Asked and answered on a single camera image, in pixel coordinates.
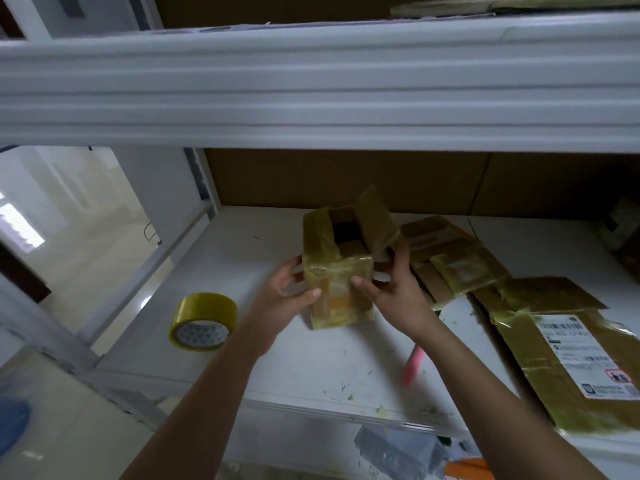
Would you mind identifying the package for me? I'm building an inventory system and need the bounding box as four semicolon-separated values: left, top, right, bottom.
390;0;640;20

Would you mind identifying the person's left hand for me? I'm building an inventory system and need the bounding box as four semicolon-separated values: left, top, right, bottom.
243;257;323;358

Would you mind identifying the stack of cardboard boxes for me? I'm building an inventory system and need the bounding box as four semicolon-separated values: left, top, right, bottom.
472;277;640;436

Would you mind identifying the small taped carton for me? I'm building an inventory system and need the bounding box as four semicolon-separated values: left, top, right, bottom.
398;215;511;311

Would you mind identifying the wide barcode label cardboard box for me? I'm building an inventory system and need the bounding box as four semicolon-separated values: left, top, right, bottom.
300;187;403;331

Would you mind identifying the yellow tape roll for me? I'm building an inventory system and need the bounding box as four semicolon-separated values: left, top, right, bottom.
169;291;240;351

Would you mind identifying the blue round object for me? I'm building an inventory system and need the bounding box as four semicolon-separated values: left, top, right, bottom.
0;397;31;456

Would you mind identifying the person's left forearm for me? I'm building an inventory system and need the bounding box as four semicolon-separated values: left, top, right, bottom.
120;335;269;480

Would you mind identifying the white metal shelf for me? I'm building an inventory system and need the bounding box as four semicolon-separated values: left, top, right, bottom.
0;0;640;480

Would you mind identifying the dark brown cabinet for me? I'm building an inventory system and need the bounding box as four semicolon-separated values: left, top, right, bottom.
0;239;51;304

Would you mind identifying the orange plastic object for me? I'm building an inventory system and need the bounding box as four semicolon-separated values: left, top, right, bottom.
445;457;496;480

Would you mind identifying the person's right forearm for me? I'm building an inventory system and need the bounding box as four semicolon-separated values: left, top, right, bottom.
412;315;606;480

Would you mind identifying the pink utility knife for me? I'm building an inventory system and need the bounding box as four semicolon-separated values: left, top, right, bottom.
402;345;426;388

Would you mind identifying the person's right hand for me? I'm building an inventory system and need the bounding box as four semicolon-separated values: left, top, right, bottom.
350;239;443;343

